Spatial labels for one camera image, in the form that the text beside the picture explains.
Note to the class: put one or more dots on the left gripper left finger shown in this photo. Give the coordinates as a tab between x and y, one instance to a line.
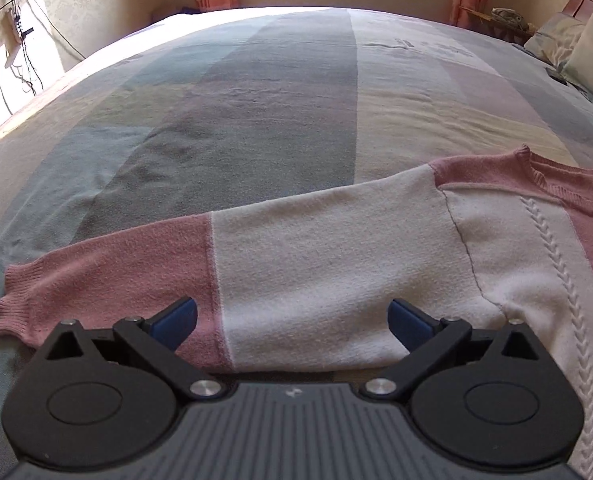
93	399

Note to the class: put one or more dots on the patchwork pastel bed sheet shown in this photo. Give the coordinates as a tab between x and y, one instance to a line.
204	113

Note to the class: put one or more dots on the pink and white knit sweater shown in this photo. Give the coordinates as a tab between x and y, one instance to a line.
302	283

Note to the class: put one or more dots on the wooden nightstand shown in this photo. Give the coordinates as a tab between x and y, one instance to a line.
488	25

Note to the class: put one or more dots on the far patchwork pillow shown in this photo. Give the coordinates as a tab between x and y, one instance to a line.
555	40

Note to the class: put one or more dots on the small dark object on bed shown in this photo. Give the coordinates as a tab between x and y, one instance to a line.
556	76

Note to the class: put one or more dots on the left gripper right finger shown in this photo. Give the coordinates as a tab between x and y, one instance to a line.
483	399

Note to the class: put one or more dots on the white wall power strip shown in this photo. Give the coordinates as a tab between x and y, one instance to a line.
19	32

